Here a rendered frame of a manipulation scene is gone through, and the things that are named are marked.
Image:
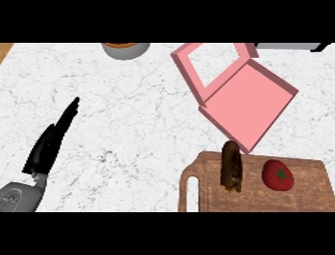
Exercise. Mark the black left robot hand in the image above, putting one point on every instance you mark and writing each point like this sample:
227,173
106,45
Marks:
47,149

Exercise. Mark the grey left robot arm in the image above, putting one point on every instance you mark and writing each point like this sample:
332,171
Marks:
17,196

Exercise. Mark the pink open box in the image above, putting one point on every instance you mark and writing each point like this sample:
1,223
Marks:
248,99

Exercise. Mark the red tomato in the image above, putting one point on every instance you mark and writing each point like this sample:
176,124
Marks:
278,175

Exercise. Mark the brown wooden cutting board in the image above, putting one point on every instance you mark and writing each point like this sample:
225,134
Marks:
273,196

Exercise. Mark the grey bowl with orange content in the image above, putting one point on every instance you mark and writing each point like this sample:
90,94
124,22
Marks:
125,50

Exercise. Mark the grey flat appliance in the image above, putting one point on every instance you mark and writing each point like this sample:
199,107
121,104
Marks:
293,46

